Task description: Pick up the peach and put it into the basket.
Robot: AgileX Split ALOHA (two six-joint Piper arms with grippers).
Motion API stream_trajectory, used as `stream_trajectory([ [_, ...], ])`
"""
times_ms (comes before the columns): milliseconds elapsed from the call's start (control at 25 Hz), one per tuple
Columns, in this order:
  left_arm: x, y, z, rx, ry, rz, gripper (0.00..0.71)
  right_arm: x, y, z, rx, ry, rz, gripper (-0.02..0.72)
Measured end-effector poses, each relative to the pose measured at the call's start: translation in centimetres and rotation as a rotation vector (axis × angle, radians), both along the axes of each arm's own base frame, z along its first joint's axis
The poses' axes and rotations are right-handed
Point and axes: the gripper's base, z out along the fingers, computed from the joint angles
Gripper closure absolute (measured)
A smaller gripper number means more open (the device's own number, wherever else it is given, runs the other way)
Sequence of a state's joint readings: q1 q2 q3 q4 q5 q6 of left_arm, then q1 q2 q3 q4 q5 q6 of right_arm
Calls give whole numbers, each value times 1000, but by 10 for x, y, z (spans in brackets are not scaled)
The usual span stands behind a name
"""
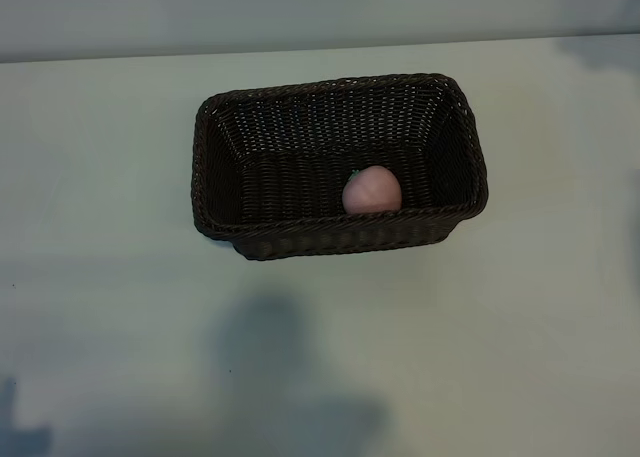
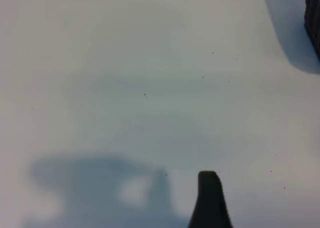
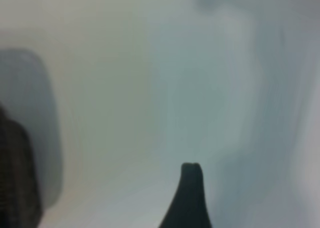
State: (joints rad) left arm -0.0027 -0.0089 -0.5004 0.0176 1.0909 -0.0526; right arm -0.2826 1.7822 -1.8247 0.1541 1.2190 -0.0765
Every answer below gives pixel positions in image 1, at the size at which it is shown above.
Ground dark brown wicker basket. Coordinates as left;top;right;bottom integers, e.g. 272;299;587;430
189;72;490;262

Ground pink peach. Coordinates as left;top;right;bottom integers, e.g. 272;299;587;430
341;165;404;216

